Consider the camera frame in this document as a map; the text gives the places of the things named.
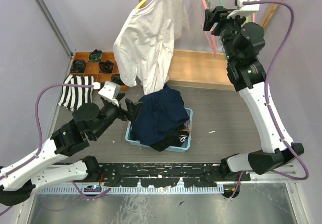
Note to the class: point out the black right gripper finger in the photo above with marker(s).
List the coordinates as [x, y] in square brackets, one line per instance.
[208, 25]
[211, 16]

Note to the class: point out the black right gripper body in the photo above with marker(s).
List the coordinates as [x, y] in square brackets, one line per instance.
[227, 27]

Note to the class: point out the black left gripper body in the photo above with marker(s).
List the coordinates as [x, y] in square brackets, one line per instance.
[122, 112]

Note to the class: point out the salmon pink hanger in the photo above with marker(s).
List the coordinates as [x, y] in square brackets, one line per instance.
[201, 6]

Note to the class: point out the navy blue t shirt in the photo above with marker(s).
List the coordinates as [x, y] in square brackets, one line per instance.
[162, 111]

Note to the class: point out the black printed t shirt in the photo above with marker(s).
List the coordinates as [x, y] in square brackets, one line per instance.
[174, 138]

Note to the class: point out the white t shirt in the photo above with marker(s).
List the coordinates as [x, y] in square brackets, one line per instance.
[144, 47]

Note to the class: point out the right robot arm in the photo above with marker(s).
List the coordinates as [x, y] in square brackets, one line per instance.
[242, 42]

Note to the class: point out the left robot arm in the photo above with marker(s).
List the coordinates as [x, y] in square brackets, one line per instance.
[32, 173]

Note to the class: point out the light blue plastic basket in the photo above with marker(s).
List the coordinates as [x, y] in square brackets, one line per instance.
[129, 137]

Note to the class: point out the dark rolled item in tray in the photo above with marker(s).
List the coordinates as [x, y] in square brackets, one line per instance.
[106, 66]
[95, 56]
[115, 78]
[78, 66]

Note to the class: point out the brown wooden compartment tray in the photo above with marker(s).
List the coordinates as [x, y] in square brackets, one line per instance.
[92, 68]

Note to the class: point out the black white striped cloth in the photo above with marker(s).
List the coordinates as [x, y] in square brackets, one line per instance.
[72, 98]

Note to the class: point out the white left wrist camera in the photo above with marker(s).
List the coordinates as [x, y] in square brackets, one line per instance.
[108, 91]

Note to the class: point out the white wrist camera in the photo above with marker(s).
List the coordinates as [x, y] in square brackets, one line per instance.
[244, 8]
[108, 91]

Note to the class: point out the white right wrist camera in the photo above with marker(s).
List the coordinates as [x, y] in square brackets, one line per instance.
[244, 8]

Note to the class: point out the wooden clothes rack frame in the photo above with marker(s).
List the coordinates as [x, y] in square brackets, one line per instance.
[202, 69]

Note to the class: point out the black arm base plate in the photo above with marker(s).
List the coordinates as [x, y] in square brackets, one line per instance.
[161, 174]

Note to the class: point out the white slotted cable duct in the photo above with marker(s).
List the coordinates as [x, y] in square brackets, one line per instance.
[69, 188]

